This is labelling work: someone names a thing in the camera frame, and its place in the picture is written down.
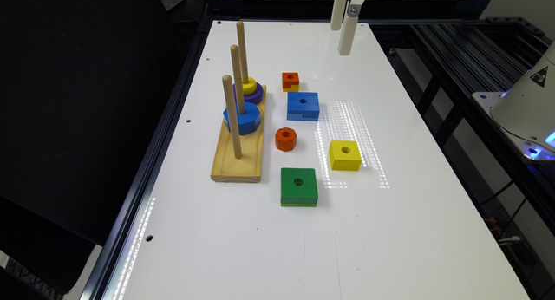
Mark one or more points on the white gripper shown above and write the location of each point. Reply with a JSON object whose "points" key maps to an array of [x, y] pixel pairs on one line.
{"points": [[349, 22]]}

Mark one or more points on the blue square block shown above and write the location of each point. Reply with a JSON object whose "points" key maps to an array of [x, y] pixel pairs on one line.
{"points": [[303, 106]]}

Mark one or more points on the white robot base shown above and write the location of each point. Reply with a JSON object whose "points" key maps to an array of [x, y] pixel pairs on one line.
{"points": [[525, 112]]}

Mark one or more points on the orange and yellow small block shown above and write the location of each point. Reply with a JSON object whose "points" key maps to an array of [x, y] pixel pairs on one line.
{"points": [[290, 82]]}

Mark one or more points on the orange octagonal block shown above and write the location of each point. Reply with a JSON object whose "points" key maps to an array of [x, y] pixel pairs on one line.
{"points": [[285, 139]]}

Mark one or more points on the yellow square block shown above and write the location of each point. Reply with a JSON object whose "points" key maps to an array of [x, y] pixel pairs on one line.
{"points": [[344, 155]]}

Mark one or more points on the green square block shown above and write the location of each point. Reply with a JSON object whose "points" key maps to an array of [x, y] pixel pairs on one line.
{"points": [[299, 187]]}

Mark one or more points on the back wooden peg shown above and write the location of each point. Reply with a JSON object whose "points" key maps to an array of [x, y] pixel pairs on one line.
{"points": [[242, 51]]}

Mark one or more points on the wooden peg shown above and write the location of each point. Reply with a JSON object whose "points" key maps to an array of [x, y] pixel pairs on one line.
{"points": [[238, 84], [232, 115], [242, 51]]}

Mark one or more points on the middle wooden peg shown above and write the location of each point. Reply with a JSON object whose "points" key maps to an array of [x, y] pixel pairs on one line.
{"points": [[238, 84]]}

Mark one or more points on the front wooden peg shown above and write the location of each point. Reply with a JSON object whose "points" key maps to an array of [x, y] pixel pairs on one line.
{"points": [[232, 115]]}

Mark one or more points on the black aluminium frame rack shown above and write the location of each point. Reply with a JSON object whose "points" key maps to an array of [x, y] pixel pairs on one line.
{"points": [[442, 64]]}

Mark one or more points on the blue octagonal ring block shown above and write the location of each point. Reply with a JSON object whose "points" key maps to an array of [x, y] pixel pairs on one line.
{"points": [[250, 120]]}

